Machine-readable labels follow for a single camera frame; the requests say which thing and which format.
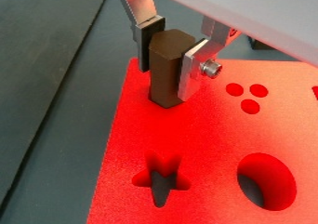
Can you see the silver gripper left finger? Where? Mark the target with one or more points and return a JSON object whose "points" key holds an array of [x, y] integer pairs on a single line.
{"points": [[147, 23]]}

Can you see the brown hexagonal peg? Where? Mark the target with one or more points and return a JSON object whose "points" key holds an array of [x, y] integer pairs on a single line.
{"points": [[167, 47]]}

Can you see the red shape sorting block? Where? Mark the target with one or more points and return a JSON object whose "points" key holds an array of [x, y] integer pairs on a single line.
{"points": [[230, 158]]}

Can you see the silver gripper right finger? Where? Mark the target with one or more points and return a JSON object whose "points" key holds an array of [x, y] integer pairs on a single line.
{"points": [[199, 59]]}

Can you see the dark curved holder block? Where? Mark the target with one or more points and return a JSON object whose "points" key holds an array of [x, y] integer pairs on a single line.
{"points": [[258, 45]]}

